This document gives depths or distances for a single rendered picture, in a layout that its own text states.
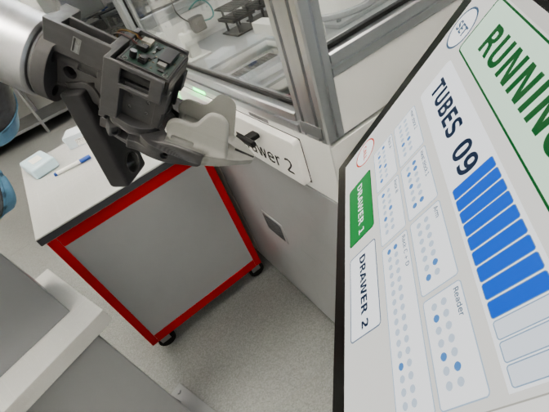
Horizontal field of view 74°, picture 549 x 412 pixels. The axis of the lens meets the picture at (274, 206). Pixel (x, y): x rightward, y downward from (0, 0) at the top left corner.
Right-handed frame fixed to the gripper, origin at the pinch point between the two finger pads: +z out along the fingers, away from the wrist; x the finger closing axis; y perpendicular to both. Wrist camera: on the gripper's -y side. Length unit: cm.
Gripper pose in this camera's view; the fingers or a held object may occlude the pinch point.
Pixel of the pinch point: (239, 158)
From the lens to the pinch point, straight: 40.3
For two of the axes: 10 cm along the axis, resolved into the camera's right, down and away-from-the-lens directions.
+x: 1.4, -6.9, 7.1
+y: 3.9, -6.2, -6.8
